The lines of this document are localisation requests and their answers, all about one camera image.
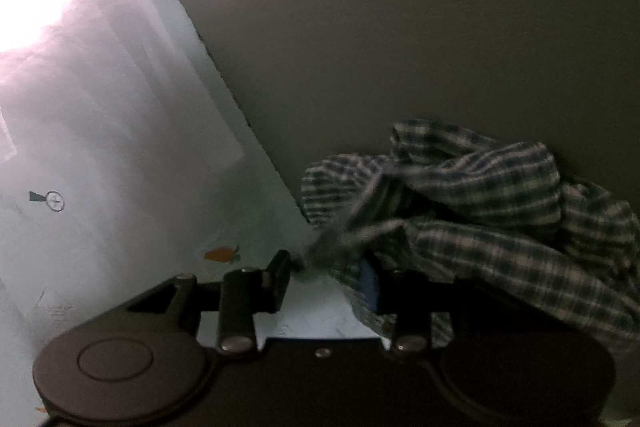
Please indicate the plaid button-up shirt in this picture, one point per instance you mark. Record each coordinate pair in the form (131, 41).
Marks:
(500, 187)

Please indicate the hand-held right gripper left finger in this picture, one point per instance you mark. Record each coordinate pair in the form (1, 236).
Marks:
(280, 279)

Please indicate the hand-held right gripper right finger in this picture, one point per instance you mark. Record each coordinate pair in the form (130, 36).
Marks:
(370, 284)

